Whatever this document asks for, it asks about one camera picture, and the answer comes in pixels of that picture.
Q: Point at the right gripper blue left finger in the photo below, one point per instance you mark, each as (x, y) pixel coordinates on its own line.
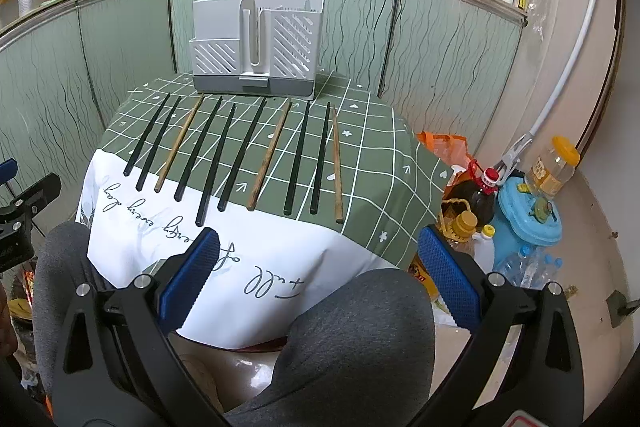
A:
(182, 277)

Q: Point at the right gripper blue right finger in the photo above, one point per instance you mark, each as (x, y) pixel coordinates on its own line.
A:
(455, 275)

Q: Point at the black chopstick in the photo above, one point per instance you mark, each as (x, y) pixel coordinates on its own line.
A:
(292, 182)
(147, 130)
(212, 172)
(227, 190)
(316, 187)
(156, 144)
(184, 178)

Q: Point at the light wooden chopstick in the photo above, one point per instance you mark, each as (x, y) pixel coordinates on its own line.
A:
(178, 141)

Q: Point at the dark wooden chopstick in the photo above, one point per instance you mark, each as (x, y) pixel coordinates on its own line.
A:
(338, 184)

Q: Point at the brown wooden chopstick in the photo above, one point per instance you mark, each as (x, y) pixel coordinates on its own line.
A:
(260, 178)

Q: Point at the yellow cap oil bottle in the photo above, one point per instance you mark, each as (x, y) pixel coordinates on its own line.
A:
(458, 224)

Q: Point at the blue plastic container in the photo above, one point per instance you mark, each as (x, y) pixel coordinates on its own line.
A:
(516, 224)

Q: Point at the red cap sauce bottle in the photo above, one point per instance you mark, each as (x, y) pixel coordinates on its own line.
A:
(477, 192)

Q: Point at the grey trousered legs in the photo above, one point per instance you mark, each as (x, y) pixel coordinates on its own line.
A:
(363, 356)

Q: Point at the orange shopping bag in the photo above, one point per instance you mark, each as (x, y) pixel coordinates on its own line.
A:
(452, 149)

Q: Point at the yellow lid glass jar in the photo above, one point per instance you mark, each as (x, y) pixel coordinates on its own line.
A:
(553, 167)

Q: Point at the green checked tablecloth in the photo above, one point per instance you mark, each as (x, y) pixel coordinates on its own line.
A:
(304, 196)

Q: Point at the white plastic utensil holder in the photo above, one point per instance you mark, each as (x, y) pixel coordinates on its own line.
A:
(256, 47)

